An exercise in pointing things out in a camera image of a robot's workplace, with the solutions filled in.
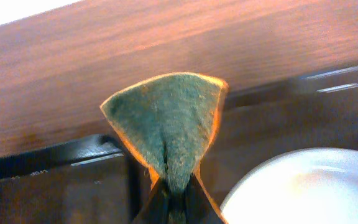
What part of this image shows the large brown tray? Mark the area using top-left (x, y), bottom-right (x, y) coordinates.
top-left (201, 65), bottom-right (358, 203)

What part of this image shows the orange green sponge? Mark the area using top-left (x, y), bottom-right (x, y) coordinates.
top-left (100, 72), bottom-right (228, 223)

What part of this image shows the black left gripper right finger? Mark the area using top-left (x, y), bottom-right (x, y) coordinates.
top-left (184, 175), bottom-right (225, 224)

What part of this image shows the white plate front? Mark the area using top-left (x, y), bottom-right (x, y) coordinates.
top-left (221, 148), bottom-right (358, 223)

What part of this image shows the small black tray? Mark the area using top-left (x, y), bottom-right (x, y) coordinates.
top-left (0, 134), bottom-right (140, 223)

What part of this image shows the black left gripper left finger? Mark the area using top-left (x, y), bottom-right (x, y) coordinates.
top-left (132, 179), bottom-right (170, 224)

